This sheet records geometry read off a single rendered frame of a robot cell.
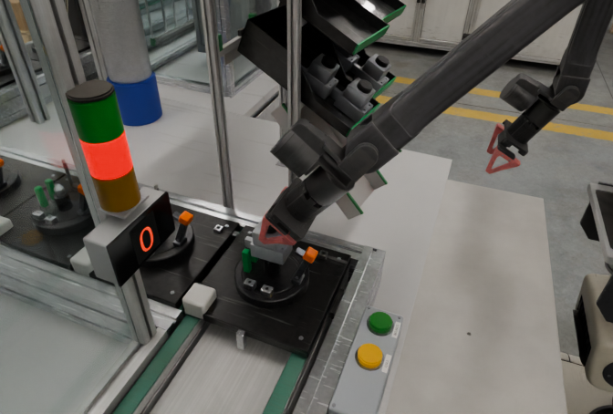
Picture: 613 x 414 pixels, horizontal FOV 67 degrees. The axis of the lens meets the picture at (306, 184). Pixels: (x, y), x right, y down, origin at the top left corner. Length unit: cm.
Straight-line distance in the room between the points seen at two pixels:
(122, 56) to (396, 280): 106
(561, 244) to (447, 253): 162
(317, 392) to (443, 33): 427
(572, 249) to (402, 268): 173
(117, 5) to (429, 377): 127
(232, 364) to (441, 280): 50
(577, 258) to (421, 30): 284
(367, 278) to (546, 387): 37
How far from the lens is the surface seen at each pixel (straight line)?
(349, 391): 78
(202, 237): 100
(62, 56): 56
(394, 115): 64
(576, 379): 181
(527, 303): 112
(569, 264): 264
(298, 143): 66
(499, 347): 102
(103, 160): 58
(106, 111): 55
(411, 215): 124
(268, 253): 82
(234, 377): 84
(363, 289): 90
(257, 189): 130
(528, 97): 117
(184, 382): 85
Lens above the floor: 163
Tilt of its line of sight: 36 degrees down
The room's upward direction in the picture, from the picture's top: 1 degrees clockwise
